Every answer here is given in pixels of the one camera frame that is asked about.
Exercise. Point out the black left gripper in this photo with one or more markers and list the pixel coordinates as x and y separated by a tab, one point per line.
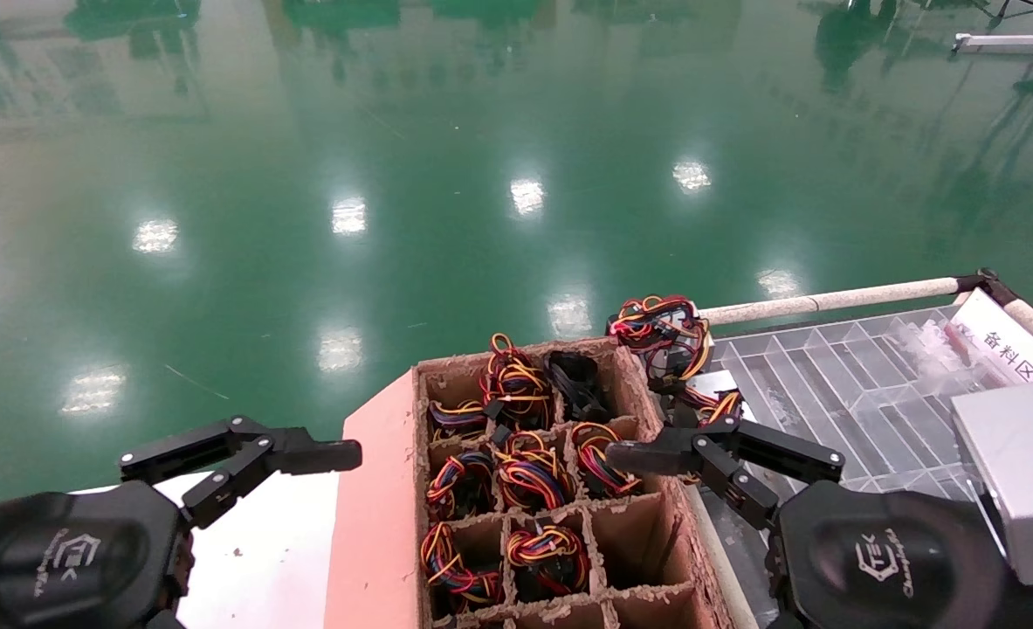
62	559

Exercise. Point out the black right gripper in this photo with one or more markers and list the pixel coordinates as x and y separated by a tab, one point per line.
883	559

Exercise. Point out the black tube corner connector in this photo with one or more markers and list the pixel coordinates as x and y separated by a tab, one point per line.
988	281

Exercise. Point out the clear plastic compartment tray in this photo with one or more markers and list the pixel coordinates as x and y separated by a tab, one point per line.
848	384

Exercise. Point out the clear plastic parts bag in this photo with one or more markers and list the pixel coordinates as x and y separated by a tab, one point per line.
940	349

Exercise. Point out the white metal stand base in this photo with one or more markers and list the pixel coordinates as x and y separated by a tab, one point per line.
996	40

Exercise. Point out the brown cardboard divider box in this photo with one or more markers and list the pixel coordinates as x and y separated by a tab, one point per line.
376	524

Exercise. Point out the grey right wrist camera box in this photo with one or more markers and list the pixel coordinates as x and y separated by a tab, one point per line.
1022	472

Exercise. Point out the long white frame tube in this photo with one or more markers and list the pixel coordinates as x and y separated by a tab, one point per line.
830	302

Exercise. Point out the white sign with Chinese text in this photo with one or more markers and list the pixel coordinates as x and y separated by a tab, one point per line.
1005	349

